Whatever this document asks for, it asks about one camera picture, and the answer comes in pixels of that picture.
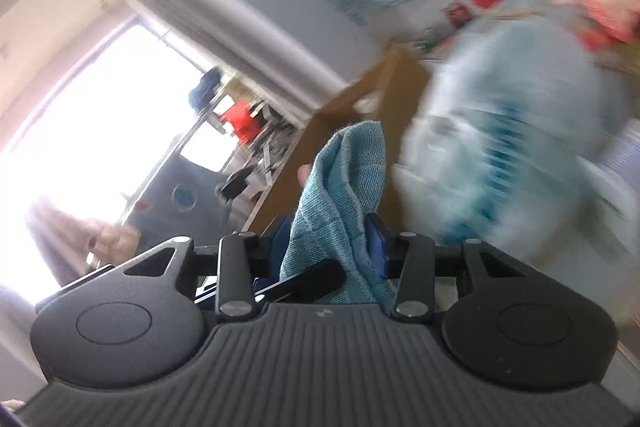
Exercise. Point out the person right hand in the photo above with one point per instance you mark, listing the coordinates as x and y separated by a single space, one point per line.
303 173

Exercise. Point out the white window curtain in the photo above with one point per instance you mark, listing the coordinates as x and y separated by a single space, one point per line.
273 61

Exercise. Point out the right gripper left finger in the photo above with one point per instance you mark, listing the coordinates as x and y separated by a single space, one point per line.
244 257

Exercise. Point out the light blue towel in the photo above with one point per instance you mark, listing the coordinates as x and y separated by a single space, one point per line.
346 183

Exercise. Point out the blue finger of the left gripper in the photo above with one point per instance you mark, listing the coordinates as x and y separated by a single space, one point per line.
315 282

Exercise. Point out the brown cardboard box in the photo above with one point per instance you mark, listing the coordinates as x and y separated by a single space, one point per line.
389 93

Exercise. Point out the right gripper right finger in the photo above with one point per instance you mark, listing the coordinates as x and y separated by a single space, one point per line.
409 259

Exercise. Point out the white plastic bag blue print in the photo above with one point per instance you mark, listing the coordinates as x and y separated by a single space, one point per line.
498 147

